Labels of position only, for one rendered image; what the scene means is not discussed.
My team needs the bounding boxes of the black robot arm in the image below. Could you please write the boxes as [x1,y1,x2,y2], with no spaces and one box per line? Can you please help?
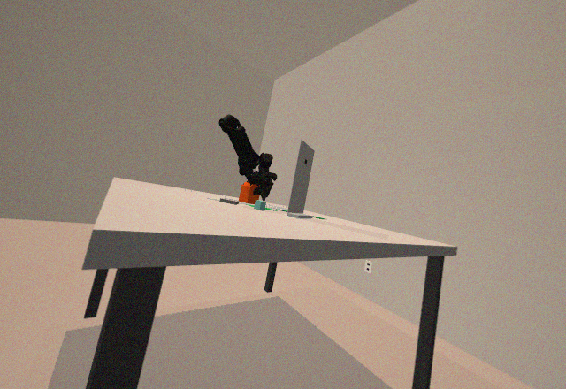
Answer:
[219,114,273,186]

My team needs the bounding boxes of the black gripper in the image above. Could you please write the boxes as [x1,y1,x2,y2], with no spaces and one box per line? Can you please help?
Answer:
[253,171,277,201]

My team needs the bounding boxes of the teal green block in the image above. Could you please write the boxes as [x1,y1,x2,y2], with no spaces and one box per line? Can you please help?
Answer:
[254,200,266,211]

